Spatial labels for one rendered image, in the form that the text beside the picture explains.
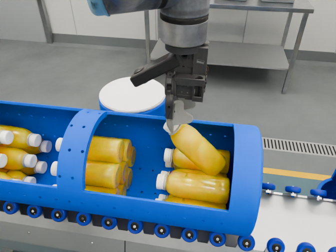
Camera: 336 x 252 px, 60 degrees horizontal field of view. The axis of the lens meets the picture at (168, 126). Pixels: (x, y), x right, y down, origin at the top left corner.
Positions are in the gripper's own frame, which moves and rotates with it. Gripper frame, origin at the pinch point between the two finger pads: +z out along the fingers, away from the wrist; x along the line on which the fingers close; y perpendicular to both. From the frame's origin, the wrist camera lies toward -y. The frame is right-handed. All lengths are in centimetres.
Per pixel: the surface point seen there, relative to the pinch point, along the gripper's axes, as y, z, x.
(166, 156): -1.5, 14.9, 3.5
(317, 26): 128, 74, 322
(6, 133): -46.2, 10.0, -0.5
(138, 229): -6.4, 29.4, -11.1
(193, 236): 8.5, 29.0, -10.8
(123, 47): -118, 120, 321
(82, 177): -18.5, 9.6, -12.5
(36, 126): -47, 18, 13
